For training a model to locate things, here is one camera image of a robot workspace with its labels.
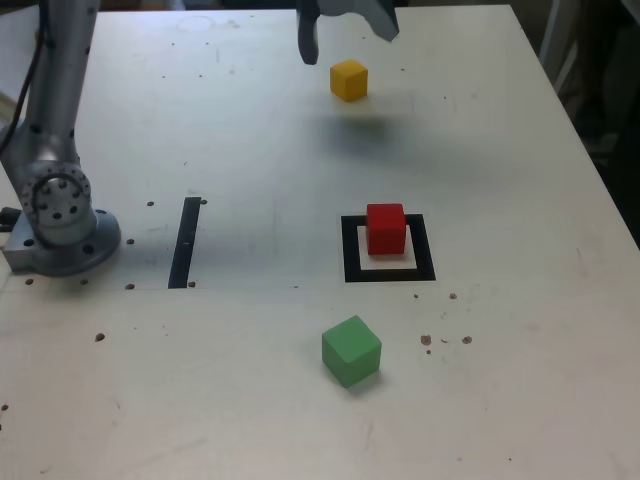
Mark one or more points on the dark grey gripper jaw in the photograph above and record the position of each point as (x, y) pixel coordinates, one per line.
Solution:
(307, 40)

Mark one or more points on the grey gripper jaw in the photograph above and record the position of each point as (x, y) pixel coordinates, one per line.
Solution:
(380, 17)

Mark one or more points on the yellow cube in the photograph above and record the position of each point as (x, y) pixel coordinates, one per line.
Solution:
(348, 81)

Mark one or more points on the red cube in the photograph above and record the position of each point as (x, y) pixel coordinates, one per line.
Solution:
(385, 230)

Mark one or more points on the green cube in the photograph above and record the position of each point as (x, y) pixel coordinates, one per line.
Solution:
(350, 352)

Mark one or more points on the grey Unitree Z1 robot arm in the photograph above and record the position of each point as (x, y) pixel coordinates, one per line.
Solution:
(55, 125)

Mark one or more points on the black tape square outline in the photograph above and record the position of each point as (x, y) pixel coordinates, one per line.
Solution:
(350, 260)

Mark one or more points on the black tape strip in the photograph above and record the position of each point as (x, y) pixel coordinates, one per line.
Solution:
(184, 245)

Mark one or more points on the white frame post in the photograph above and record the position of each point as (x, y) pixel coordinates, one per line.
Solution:
(557, 40)

